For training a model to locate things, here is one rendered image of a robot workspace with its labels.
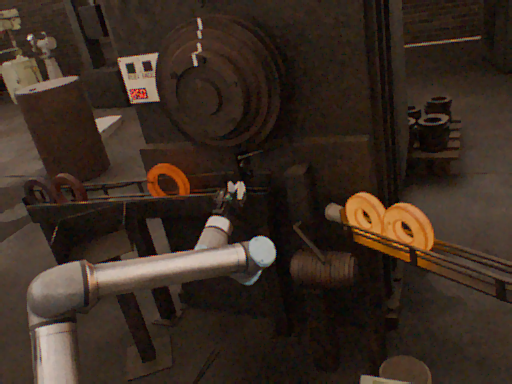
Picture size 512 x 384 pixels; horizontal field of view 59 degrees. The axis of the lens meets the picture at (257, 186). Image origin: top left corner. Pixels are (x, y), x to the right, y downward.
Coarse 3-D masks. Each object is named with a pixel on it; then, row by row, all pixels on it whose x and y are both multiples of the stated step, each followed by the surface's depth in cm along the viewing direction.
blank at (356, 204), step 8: (352, 200) 141; (360, 200) 137; (368, 200) 135; (376, 200) 135; (352, 208) 142; (360, 208) 139; (368, 208) 136; (376, 208) 133; (384, 208) 134; (352, 216) 144; (360, 216) 143; (376, 216) 134; (360, 224) 142; (368, 224) 142; (376, 224) 135; (376, 232) 137; (384, 232) 135; (368, 240) 142
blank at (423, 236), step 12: (396, 204) 127; (408, 204) 125; (384, 216) 131; (396, 216) 127; (408, 216) 123; (420, 216) 121; (384, 228) 133; (396, 228) 130; (420, 228) 121; (408, 240) 128; (420, 240) 122; (432, 240) 122
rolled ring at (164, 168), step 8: (160, 168) 180; (168, 168) 179; (176, 168) 180; (152, 176) 184; (176, 176) 179; (184, 176) 181; (152, 184) 186; (184, 184) 180; (152, 192) 188; (160, 192) 188; (184, 192) 181
